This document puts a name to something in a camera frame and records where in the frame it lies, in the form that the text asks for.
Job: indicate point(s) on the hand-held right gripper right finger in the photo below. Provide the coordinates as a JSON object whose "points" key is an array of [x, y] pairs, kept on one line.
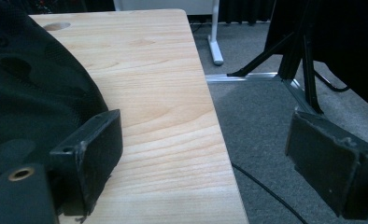
{"points": [[325, 165]]}

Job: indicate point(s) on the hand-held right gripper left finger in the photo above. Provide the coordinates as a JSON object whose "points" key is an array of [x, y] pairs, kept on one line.
{"points": [[92, 155]]}

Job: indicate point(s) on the dark green cloth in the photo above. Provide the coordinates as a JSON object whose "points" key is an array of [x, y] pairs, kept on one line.
{"points": [[32, 90]]}

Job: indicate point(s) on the black metal stand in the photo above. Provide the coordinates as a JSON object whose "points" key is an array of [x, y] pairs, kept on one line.
{"points": [[300, 59]]}

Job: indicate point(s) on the white table leg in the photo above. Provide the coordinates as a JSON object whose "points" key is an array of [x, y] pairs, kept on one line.
{"points": [[215, 40]]}

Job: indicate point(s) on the aluminium floor rail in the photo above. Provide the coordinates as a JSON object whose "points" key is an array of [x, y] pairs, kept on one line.
{"points": [[257, 77]]}

